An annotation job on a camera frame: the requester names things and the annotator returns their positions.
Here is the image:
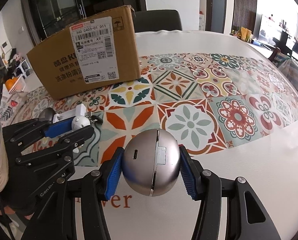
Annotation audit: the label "brown cardboard box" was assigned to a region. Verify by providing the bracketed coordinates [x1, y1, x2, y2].
[27, 5, 140, 100]

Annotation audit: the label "patterned tile table runner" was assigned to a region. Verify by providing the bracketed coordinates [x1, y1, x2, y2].
[3, 52, 298, 167]

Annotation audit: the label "white battery charger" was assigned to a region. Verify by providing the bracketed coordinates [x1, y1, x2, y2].
[52, 104, 86, 123]

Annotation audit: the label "grey round tape measure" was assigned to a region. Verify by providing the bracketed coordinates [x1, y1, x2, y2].
[38, 107, 56, 123]

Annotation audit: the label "silver ball speaker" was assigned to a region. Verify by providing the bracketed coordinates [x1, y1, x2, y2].
[121, 128, 180, 197]

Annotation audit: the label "person left hand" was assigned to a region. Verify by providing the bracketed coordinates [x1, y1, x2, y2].
[0, 206, 33, 220]

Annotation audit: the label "floral fabric tissue cover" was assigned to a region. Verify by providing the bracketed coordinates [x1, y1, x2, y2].
[0, 87, 48, 127]

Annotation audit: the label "white basket of oranges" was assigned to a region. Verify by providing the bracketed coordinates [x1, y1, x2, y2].
[5, 75, 25, 94]

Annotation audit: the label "dark chair right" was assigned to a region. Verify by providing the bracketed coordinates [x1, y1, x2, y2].
[133, 9, 182, 33]

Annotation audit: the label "black glass cabinet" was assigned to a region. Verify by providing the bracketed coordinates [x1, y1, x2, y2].
[21, 0, 146, 45]

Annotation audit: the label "white shoe rack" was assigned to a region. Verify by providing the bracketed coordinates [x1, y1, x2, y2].
[13, 60, 34, 79]

